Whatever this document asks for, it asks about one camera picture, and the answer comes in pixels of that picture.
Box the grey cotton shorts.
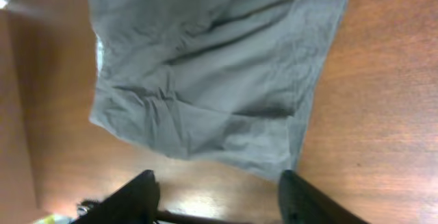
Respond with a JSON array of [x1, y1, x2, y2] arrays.
[[88, 0, 348, 180]]

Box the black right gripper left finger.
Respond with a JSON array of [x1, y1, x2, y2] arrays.
[[73, 170, 160, 224]]

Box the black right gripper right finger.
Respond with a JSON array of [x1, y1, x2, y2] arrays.
[[278, 170, 367, 224]]

